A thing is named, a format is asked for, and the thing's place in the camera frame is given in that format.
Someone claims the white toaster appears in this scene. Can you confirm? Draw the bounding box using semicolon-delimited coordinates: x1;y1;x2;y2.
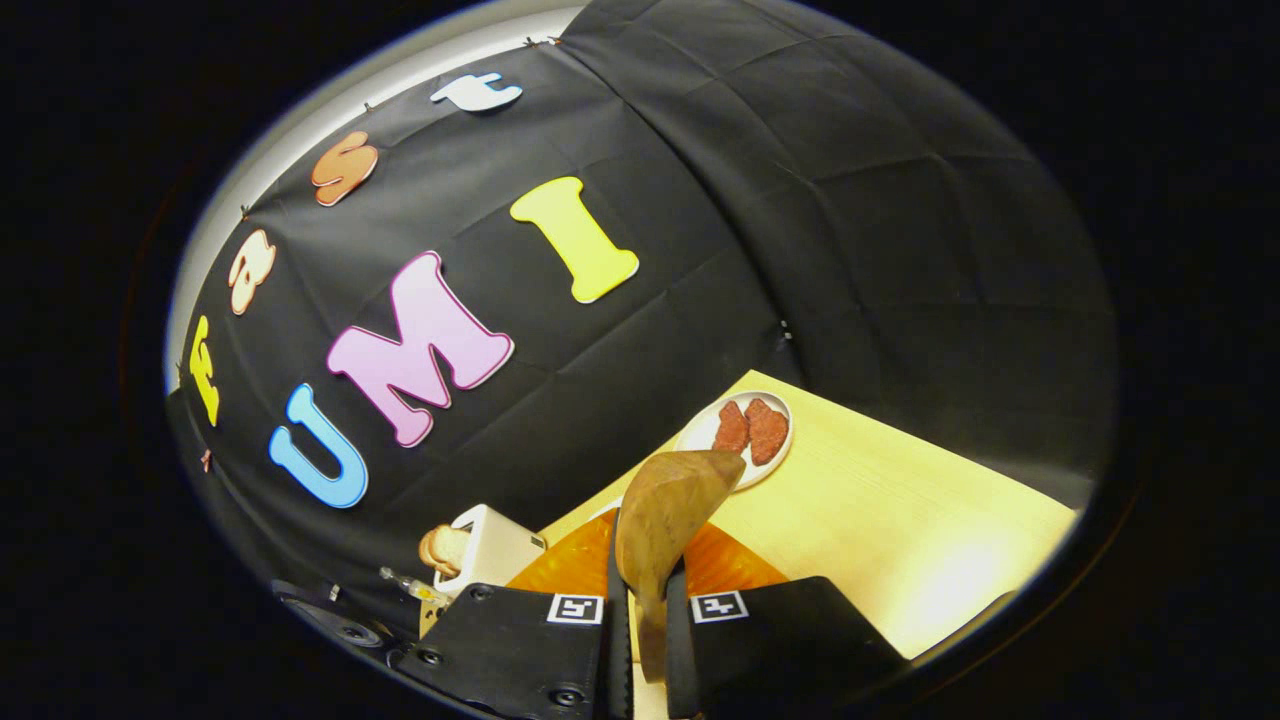
432;504;548;601

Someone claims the dark rice cooker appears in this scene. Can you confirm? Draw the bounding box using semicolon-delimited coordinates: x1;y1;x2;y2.
272;580;401;651

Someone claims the black backdrop cloth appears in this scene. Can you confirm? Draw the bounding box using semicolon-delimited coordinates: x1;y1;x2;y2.
165;0;1116;641

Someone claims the red meat slice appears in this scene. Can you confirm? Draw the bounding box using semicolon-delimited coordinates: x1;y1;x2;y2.
744;398;790;467
712;401;751;454

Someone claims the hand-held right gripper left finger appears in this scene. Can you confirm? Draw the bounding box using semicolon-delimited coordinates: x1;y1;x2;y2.
390;508;633;720

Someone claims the glass bottle with yellow label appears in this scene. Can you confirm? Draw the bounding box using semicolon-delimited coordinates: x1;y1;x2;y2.
378;566;451;606

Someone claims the bread slice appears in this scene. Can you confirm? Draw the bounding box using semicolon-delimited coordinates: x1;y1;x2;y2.
418;524;473;579

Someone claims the wooden spoon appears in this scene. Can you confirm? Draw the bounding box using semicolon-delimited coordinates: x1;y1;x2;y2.
614;449;746;683

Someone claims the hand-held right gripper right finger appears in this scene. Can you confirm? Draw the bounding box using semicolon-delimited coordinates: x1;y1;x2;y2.
665;520;911;720

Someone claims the white round plate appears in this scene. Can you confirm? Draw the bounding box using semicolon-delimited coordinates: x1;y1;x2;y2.
675;390;795;491

